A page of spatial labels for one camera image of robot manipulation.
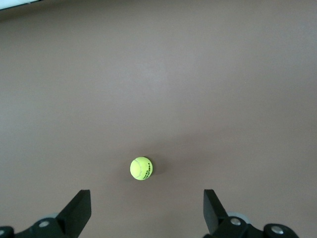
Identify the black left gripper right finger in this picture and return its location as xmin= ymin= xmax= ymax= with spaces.
xmin=203 ymin=189 xmax=264 ymax=238

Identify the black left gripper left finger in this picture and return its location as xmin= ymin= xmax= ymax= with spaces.
xmin=15 ymin=189 xmax=92 ymax=238

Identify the yellow tennis ball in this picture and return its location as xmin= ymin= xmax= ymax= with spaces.
xmin=129 ymin=156 xmax=154 ymax=180

